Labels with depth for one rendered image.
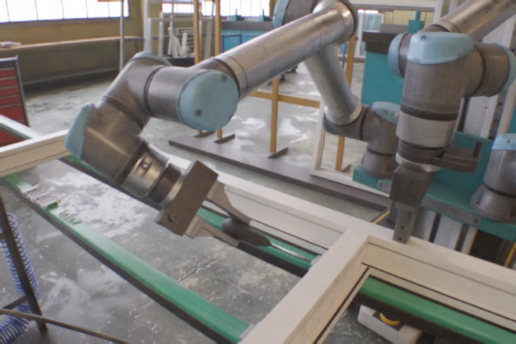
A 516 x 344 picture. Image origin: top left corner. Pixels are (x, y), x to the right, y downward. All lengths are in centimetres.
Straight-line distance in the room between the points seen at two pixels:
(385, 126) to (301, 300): 100
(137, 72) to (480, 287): 68
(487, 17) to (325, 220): 53
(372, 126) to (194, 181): 94
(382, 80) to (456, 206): 309
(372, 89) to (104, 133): 396
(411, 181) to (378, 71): 380
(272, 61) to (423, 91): 26
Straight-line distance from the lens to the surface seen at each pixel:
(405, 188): 58
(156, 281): 67
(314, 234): 74
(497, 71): 65
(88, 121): 61
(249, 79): 60
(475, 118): 155
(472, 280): 69
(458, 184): 154
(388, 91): 434
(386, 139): 143
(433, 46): 55
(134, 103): 62
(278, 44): 69
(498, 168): 132
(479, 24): 85
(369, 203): 274
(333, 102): 134
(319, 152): 301
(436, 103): 56
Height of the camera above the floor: 130
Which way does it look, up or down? 24 degrees down
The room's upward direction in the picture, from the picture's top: 1 degrees clockwise
